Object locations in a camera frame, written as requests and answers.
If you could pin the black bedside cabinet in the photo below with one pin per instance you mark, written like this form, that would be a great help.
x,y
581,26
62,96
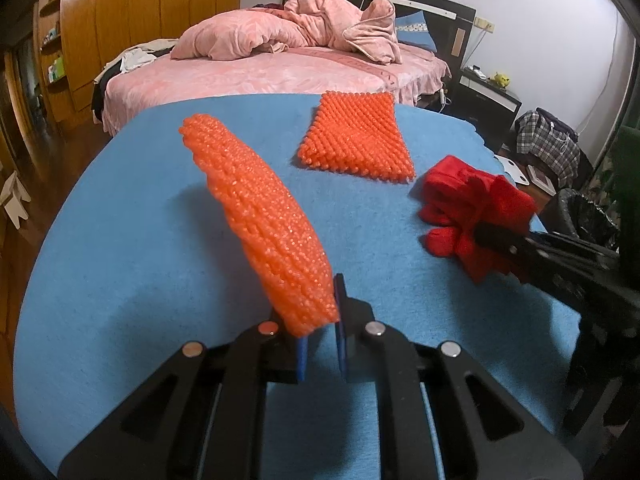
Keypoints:
x,y
490,110

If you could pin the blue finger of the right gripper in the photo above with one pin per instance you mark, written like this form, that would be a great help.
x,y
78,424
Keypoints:
x,y
501,240
506,266

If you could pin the plaid bag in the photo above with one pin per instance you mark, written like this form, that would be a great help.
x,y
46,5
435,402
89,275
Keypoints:
x,y
542,135

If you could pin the flat orange foam net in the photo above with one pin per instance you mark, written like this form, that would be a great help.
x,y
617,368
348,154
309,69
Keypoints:
x,y
357,133

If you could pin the wall power outlet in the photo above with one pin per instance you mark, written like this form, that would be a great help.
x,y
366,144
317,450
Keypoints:
x,y
484,25

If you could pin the pink crumpled duvet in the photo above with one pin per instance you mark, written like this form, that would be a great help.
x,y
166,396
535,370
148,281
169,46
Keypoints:
x,y
333,24

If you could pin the clothes pile on bed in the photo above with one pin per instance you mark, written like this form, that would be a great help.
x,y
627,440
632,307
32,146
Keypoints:
x,y
137,56

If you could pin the bed with pink sheet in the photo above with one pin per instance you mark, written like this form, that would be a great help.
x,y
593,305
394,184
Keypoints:
x,y
310,70

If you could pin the blue embroidered pillow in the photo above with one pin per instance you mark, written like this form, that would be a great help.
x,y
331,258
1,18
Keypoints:
x,y
412,29

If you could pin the yellow plush toy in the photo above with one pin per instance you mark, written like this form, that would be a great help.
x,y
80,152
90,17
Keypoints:
x,y
501,80

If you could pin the red cloth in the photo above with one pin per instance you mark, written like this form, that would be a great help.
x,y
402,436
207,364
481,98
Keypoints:
x,y
457,197

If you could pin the black bed headboard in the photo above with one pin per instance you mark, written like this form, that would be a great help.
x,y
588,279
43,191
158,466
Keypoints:
x,y
449,23

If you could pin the blue felt table cloth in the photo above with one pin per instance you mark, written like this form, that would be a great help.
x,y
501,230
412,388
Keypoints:
x,y
140,260

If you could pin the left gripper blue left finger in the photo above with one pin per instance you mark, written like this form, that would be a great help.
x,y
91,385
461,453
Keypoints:
x,y
200,415

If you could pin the black bin with liner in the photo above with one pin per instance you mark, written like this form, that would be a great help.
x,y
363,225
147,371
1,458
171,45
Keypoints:
x,y
571,214

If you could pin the orange foam net sleeve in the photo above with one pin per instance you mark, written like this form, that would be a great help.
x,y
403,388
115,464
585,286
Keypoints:
x,y
277,238

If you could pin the wooden wardrobe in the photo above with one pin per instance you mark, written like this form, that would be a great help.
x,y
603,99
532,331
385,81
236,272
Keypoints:
x,y
92,33

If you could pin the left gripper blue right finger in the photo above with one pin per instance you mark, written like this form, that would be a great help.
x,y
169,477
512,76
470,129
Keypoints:
x,y
440,413

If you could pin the white bathroom scale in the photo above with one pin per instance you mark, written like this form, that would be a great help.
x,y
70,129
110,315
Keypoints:
x,y
513,170

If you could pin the patterned dark curtain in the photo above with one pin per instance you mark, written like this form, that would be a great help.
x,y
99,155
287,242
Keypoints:
x,y
617,173

